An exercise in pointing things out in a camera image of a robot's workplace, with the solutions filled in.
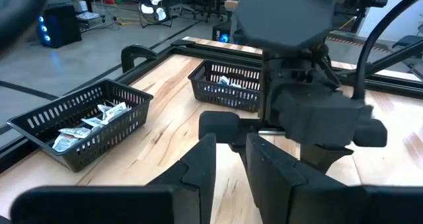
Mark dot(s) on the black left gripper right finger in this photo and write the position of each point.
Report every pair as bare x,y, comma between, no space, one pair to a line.
330,205

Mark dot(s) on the black office chair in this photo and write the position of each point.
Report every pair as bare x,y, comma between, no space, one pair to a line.
408,40
205,2

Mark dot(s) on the black computer tower blue lights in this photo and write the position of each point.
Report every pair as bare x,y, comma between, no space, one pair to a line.
59,25

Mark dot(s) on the wooden background table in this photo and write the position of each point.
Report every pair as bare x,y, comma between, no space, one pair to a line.
231,4

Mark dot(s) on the black slotted plastic basket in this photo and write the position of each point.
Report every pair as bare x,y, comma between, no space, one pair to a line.
228,98
39,125

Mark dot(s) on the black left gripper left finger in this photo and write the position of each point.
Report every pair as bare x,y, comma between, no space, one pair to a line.
132,205

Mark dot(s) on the small rolling cart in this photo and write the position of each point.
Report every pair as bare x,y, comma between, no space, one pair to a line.
89,16

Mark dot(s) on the black box blue light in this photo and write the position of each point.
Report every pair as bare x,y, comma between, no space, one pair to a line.
221,32

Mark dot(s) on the black aluminium table frame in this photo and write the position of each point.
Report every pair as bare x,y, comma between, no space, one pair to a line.
205,50

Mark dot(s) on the blue white antiseptic pad packet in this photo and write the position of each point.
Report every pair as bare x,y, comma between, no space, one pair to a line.
229,82

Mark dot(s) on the black floor fan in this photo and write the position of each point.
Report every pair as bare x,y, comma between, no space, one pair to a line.
153,9

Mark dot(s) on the red white ointment packet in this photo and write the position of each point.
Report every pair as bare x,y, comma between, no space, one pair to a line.
64,143

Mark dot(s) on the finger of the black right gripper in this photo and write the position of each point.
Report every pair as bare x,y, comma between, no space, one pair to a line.
370,133
219,126

